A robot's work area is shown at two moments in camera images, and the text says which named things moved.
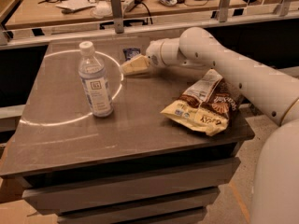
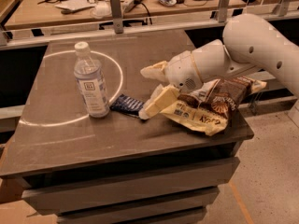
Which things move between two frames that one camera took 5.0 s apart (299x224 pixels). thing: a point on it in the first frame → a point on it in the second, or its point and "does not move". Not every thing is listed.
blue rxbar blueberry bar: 131,52 → 127,105
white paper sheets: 77,4 does not move
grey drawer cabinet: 161,170 does not move
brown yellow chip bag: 207,105 does not move
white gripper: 153,54 → 180,69
